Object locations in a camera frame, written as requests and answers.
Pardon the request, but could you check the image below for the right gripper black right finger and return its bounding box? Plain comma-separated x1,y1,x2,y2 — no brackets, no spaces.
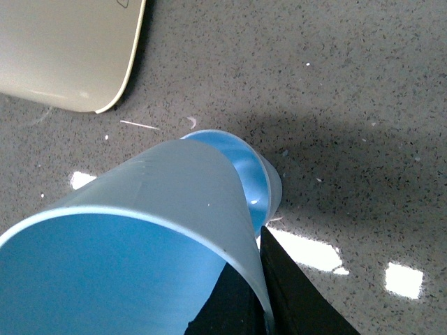
260,227,358,334

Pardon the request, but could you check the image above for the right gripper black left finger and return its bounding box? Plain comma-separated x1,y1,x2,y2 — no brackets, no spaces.
184,264,267,335

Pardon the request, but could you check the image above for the light blue plastic cup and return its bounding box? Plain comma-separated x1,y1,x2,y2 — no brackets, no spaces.
1,139,272,334
184,130,282,237

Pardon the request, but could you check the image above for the white two-slot toaster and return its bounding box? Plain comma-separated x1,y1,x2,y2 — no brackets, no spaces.
1,0,147,114

